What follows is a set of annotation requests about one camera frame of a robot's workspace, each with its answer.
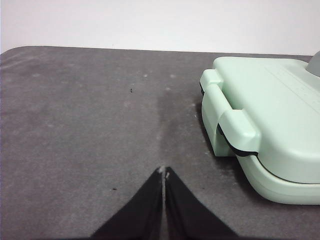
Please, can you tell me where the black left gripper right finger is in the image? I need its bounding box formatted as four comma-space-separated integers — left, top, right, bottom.
164, 166, 241, 240

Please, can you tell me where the chrome griddle lid handle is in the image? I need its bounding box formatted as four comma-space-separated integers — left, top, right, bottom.
305, 50, 320, 78

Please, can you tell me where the mint green breakfast machine base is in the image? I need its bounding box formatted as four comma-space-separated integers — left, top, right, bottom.
200, 87, 320, 206

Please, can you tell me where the mint green hinged griddle lid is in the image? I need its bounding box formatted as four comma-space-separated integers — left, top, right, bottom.
199, 56, 320, 185

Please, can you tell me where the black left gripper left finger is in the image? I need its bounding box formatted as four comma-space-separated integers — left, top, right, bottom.
89, 166, 166, 240

